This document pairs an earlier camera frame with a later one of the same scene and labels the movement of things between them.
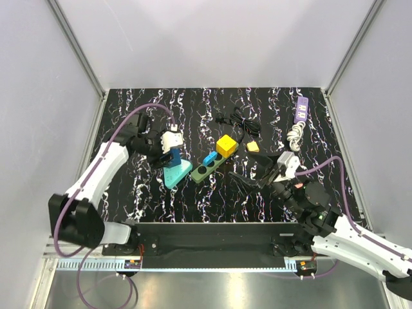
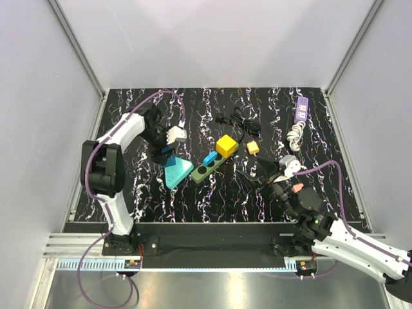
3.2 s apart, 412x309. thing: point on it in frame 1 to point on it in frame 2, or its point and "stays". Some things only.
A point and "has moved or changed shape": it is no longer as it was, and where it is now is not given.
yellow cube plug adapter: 226,146 stays
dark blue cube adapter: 175,155 has moved or changed shape
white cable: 295,135 stays
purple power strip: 301,109 stays
